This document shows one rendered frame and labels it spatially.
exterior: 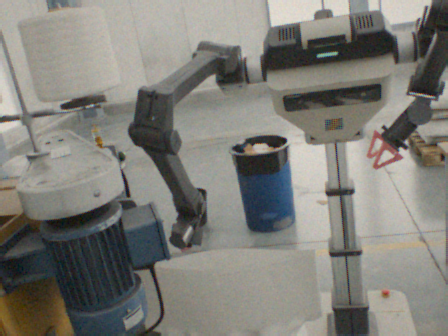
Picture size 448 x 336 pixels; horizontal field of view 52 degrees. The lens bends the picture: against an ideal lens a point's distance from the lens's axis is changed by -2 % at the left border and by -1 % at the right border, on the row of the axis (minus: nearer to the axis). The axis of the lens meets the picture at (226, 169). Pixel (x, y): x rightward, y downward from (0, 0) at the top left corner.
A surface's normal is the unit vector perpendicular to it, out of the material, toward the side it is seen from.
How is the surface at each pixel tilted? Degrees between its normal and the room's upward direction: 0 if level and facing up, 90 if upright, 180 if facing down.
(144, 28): 90
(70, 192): 90
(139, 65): 90
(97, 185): 91
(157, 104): 76
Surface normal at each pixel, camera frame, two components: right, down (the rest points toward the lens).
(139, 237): 0.28, 0.27
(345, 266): -0.18, 0.35
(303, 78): -0.25, -0.49
